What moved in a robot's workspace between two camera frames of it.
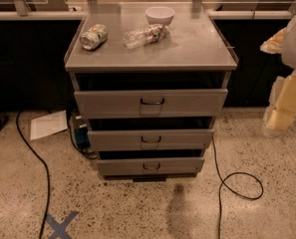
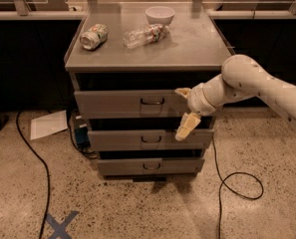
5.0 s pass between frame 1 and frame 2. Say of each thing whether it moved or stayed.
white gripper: moved
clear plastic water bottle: stayed
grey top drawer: stayed
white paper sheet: stayed
